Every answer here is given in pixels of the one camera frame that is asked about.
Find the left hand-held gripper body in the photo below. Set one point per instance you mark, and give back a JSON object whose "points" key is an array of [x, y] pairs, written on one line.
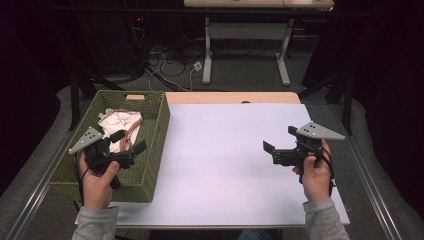
{"points": [[96, 151]]}

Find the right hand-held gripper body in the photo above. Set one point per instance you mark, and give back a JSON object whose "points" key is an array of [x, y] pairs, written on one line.
{"points": [[300, 151]]}

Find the green woven basket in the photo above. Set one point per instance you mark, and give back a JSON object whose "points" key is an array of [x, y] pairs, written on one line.
{"points": [[146, 140]]}

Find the person's right hand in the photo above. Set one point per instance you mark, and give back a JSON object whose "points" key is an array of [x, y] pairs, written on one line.
{"points": [[316, 180]]}

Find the person's left hand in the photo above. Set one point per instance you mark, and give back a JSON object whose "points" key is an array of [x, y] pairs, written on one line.
{"points": [[96, 188]]}

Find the white table mat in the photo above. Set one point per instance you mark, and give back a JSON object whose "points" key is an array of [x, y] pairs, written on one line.
{"points": [[226, 156]]}

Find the black metal stand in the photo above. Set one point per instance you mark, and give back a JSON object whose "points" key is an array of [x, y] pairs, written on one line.
{"points": [[348, 106], [74, 100]]}

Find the white power strip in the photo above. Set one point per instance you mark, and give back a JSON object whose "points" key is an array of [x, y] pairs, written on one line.
{"points": [[197, 66]]}

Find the dark curtain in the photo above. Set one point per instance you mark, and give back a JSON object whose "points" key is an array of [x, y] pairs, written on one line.
{"points": [[26, 66], [390, 83]]}

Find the desk with white legs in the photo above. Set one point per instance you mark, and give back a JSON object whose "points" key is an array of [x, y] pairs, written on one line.
{"points": [[248, 31]]}

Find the metal rail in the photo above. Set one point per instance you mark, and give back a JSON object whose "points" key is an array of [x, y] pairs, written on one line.
{"points": [[373, 190], [30, 203]]}

